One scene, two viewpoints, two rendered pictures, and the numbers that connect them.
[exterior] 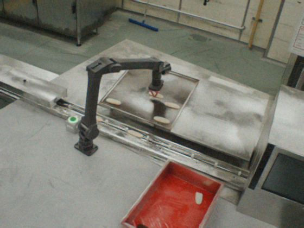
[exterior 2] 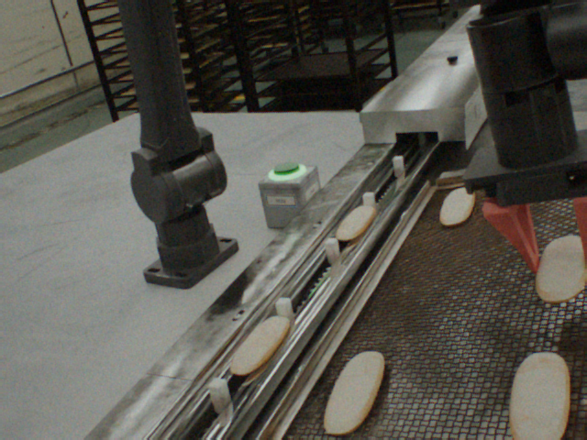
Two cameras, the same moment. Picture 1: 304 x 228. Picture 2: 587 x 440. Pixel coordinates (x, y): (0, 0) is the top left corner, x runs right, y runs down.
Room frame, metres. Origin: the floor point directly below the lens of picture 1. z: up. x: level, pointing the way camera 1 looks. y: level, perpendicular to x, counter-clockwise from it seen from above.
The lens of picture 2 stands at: (1.54, -0.49, 1.25)
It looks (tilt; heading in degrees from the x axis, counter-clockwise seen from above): 24 degrees down; 99
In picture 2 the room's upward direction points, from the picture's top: 11 degrees counter-clockwise
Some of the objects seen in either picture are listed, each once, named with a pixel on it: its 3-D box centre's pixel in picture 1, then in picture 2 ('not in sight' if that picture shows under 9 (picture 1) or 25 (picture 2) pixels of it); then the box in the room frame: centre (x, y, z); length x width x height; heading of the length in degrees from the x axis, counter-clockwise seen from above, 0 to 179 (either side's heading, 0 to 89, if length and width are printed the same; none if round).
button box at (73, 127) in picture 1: (74, 126); (295, 205); (1.40, 0.47, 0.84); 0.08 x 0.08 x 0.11; 70
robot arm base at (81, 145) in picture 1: (86, 143); (186, 239); (1.25, 0.36, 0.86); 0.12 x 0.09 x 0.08; 62
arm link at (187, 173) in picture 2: (87, 130); (184, 189); (1.27, 0.35, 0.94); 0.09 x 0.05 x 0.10; 138
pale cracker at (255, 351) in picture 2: (134, 133); (260, 341); (1.39, 0.10, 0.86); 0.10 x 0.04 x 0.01; 70
